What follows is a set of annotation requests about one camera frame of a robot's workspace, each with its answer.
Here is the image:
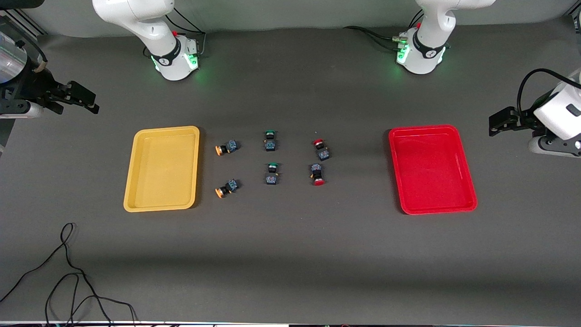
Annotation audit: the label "yellow push button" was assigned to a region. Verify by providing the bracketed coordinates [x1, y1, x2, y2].
[215, 178, 241, 199]
[215, 139, 241, 157]

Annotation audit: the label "red push button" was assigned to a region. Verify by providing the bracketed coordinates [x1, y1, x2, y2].
[312, 139, 331, 162]
[310, 163, 326, 187]

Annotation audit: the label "red plastic tray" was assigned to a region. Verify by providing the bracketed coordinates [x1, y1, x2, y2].
[389, 124, 478, 215]

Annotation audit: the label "yellow plastic tray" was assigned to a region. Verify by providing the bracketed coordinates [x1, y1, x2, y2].
[123, 126, 201, 213]

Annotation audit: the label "black right arm wrist cable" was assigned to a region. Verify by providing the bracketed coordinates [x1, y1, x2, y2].
[16, 40, 48, 75]

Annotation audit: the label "black arm wrist cable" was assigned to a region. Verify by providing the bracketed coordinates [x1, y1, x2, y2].
[16, 40, 48, 75]
[517, 68, 581, 116]

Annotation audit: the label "black left arm wrist cable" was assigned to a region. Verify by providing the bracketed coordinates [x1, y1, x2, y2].
[517, 68, 581, 116]

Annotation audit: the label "aluminium frame rail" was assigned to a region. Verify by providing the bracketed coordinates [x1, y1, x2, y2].
[0, 9, 47, 38]

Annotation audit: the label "thin black loose cable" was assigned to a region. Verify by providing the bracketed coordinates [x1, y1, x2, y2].
[0, 222, 138, 327]

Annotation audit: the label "black right arm base cables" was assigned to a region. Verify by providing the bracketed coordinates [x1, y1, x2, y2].
[164, 8, 207, 59]

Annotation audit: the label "black arm base cables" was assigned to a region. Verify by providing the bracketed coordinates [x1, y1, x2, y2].
[343, 10, 425, 51]
[164, 8, 207, 59]

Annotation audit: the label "black left arm base cables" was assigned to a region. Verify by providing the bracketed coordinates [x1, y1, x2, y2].
[343, 10, 425, 51]

